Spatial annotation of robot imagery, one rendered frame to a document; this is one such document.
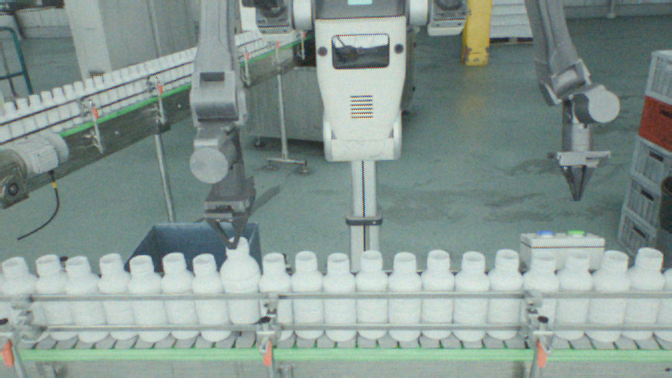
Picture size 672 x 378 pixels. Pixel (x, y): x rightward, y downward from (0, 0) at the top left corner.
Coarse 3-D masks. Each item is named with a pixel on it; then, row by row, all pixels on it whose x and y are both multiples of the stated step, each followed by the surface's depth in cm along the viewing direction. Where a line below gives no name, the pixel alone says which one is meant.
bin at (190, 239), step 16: (160, 224) 161; (176, 224) 161; (192, 224) 160; (208, 224) 160; (224, 224) 160; (256, 224) 158; (144, 240) 154; (160, 240) 163; (176, 240) 163; (192, 240) 163; (208, 240) 162; (256, 240) 157; (128, 256) 144; (160, 256) 165; (192, 256) 165; (224, 256) 164; (256, 256) 157; (128, 272) 143
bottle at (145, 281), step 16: (144, 256) 101; (144, 272) 99; (144, 288) 99; (160, 288) 101; (144, 304) 100; (160, 304) 102; (144, 320) 101; (160, 320) 103; (144, 336) 103; (160, 336) 103
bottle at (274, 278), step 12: (264, 264) 97; (276, 264) 97; (264, 276) 99; (276, 276) 98; (288, 276) 100; (264, 288) 98; (276, 288) 97; (288, 288) 99; (288, 300) 100; (264, 312) 100; (288, 312) 101; (288, 324) 102; (288, 336) 103
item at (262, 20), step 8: (288, 0) 141; (264, 8) 137; (280, 8) 137; (288, 8) 141; (256, 16) 141; (264, 16) 140; (272, 16) 140; (280, 16) 140; (288, 16) 140; (256, 24) 141; (264, 24) 141; (272, 24) 140; (280, 24) 140; (288, 24) 141
